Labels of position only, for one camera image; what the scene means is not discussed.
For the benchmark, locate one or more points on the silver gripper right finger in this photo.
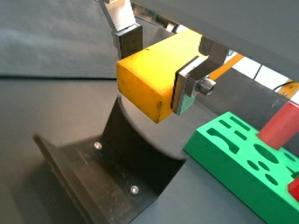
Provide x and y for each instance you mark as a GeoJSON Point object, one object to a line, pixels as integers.
{"type": "Point", "coordinates": [193, 78]}

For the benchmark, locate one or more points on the yellow rectangular block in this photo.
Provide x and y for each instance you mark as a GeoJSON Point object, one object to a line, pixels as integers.
{"type": "Point", "coordinates": [146, 73]}

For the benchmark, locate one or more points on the green shape-sorting board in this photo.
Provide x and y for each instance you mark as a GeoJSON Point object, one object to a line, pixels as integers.
{"type": "Point", "coordinates": [256, 171]}

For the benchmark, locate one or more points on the red cylinder peg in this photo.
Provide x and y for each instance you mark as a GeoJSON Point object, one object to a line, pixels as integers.
{"type": "Point", "coordinates": [282, 126]}

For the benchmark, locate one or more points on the black curved fixture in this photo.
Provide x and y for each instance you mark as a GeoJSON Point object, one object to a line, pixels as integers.
{"type": "Point", "coordinates": [114, 173]}

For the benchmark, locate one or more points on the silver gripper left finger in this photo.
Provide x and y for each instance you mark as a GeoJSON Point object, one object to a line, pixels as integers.
{"type": "Point", "coordinates": [127, 31]}

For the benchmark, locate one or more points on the red octagonal peg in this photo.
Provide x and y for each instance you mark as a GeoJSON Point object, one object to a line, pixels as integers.
{"type": "Point", "coordinates": [293, 188]}

